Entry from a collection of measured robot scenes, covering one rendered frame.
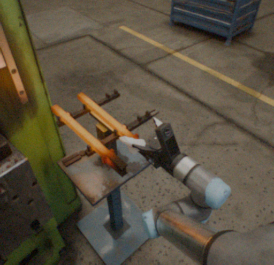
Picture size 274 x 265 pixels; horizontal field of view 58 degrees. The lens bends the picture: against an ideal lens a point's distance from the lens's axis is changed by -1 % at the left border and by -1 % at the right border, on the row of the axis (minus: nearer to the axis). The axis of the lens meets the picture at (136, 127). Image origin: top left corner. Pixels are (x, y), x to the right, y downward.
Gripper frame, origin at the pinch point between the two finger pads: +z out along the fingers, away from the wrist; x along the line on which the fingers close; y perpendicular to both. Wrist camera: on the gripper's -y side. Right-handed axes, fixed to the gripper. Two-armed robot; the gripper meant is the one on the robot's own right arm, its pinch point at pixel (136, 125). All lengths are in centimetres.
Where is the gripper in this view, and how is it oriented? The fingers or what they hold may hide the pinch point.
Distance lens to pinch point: 83.5
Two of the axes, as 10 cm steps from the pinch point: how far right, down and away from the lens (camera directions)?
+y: 0.0, 7.3, 6.8
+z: -6.5, -5.2, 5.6
